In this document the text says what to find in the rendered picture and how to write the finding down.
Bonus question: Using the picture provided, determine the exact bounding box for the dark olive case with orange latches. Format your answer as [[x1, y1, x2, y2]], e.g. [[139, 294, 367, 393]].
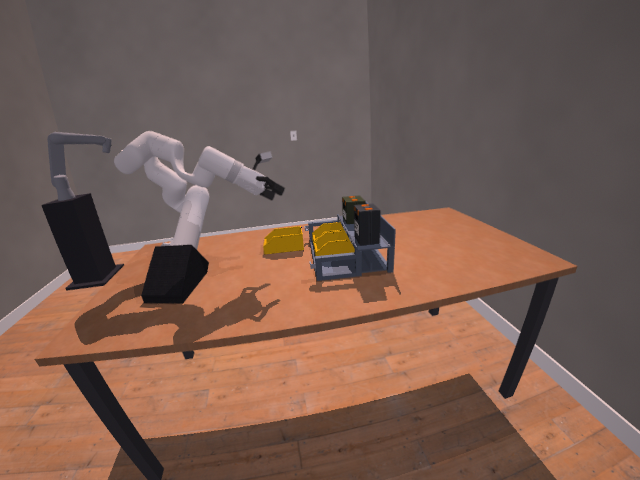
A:
[[342, 196, 366, 224]]

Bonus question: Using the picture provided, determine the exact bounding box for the yellow bin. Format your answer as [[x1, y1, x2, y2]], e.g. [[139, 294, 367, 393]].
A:
[[263, 226, 304, 254], [314, 231, 355, 256], [312, 222, 345, 245]]

